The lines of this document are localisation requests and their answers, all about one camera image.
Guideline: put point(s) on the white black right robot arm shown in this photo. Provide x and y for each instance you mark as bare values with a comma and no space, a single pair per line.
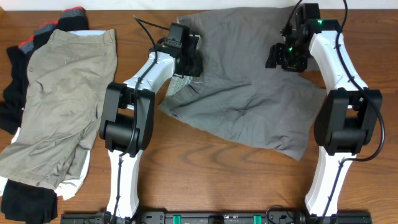
347,118

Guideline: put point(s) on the khaki shorts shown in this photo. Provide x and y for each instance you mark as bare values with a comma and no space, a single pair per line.
59,105

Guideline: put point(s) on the grey shorts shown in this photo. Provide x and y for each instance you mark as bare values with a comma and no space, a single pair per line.
236,97

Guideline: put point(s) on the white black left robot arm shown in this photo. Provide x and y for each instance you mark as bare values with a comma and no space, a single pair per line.
128,118

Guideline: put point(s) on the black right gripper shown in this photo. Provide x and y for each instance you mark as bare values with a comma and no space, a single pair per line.
276,57

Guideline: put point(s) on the white garment under pile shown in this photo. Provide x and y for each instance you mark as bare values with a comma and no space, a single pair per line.
70,186

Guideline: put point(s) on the black garment with red trim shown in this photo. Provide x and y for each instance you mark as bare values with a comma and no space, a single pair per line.
13,103

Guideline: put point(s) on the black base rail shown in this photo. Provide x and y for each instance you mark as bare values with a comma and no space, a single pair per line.
274,216

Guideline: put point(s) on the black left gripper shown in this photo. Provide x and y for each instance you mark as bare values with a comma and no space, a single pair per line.
198,69

